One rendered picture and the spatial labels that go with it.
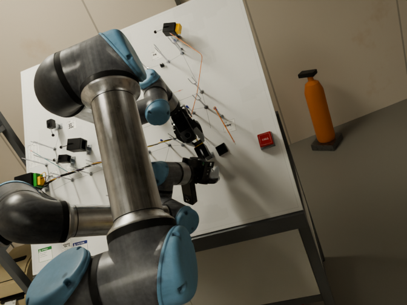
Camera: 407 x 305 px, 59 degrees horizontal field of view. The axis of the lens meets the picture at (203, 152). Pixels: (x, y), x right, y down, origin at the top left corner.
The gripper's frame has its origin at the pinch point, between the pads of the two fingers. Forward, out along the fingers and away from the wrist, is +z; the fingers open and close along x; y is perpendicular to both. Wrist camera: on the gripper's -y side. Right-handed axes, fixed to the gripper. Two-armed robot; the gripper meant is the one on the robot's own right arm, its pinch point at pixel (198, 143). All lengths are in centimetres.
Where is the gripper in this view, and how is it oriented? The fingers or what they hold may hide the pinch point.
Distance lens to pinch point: 138.9
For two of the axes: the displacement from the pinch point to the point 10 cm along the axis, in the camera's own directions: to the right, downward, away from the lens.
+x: -8.5, 4.9, 1.7
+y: -2.4, -6.7, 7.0
